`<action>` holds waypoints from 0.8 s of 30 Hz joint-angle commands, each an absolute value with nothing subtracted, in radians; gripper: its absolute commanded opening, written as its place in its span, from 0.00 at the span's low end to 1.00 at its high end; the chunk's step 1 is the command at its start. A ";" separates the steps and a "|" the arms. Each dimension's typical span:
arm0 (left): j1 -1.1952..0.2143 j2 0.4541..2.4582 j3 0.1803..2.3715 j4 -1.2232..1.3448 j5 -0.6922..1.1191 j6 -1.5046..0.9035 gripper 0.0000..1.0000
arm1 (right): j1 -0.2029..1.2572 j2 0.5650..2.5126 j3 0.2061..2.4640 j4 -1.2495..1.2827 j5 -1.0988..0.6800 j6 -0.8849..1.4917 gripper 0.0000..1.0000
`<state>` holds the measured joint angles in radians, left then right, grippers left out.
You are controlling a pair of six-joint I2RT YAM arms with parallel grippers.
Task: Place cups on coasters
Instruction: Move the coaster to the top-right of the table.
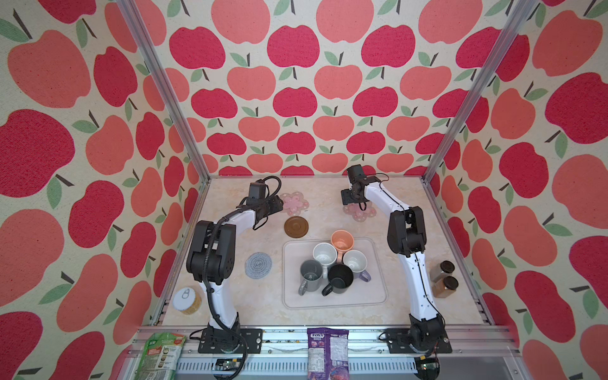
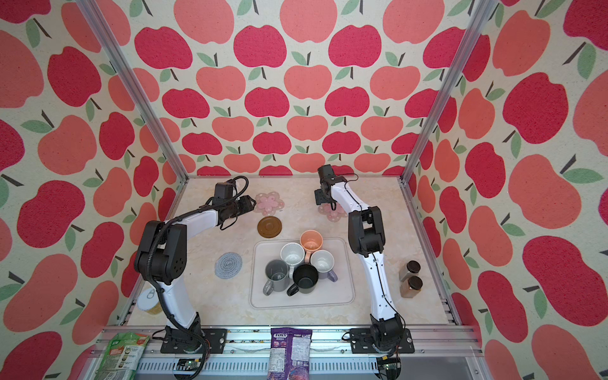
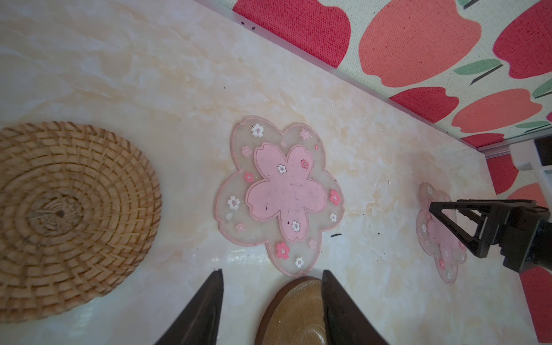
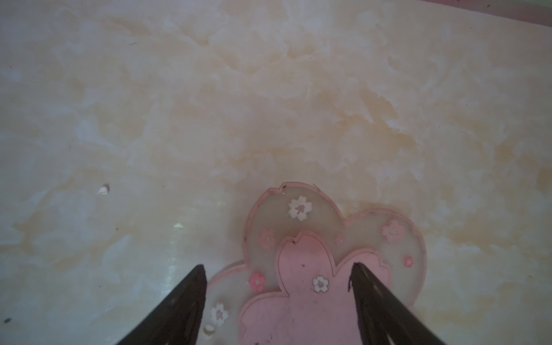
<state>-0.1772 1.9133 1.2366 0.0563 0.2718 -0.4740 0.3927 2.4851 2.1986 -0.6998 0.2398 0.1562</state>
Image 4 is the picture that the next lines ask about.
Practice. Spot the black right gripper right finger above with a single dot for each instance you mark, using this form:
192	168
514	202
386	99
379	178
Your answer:
381	317

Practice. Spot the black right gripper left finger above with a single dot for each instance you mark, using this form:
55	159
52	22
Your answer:
177	319

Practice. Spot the pink flower silicone coaster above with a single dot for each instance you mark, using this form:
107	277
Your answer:
292	287

